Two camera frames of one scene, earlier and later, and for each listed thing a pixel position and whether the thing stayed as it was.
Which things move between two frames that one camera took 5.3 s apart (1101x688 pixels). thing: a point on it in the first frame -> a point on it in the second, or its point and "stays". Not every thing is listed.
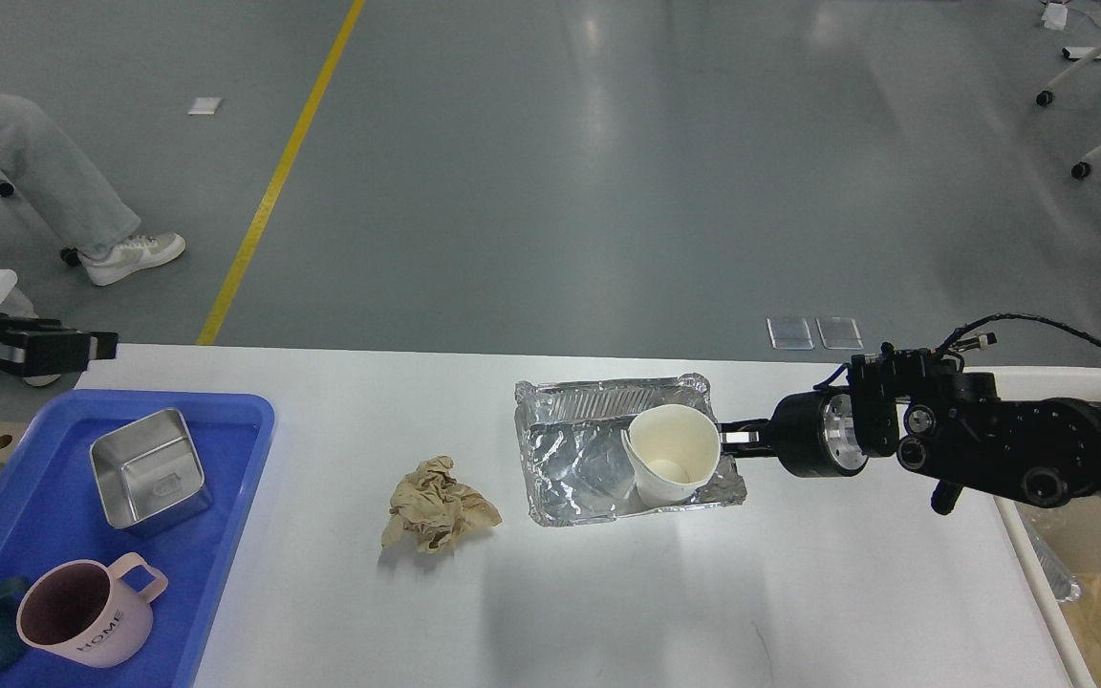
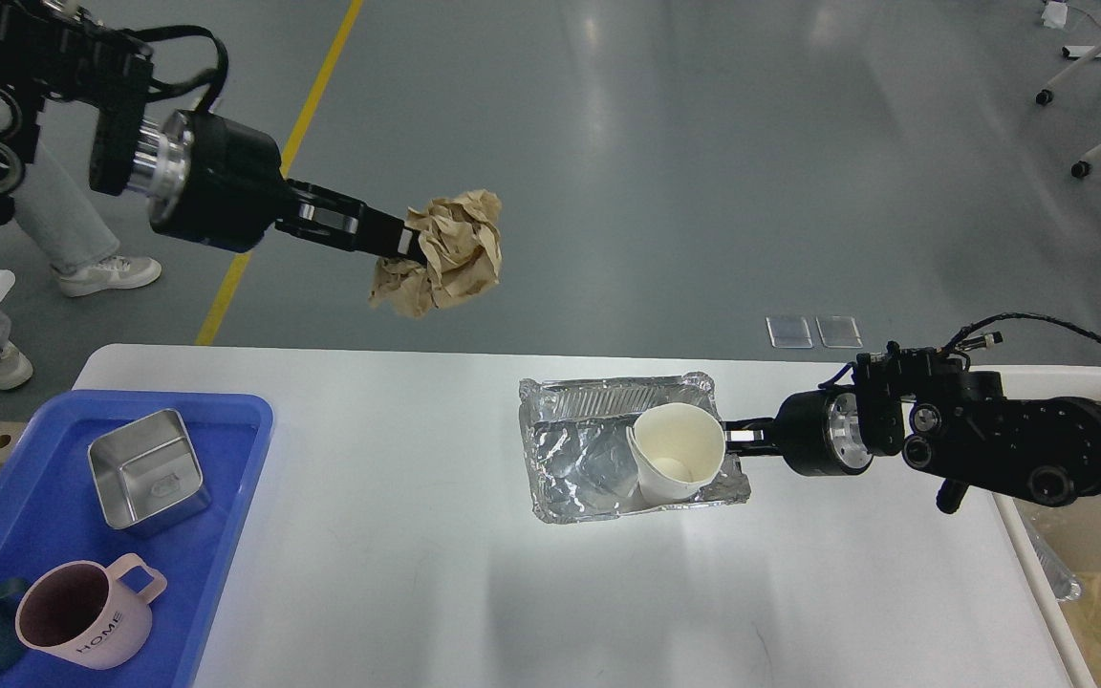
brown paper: x=431 y=507 -> x=463 y=251
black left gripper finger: x=34 y=354 -> x=220 y=182
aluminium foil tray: x=576 y=460 stays
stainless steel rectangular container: x=149 y=474 stays
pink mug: x=83 y=611 stays
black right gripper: x=812 y=434 stays
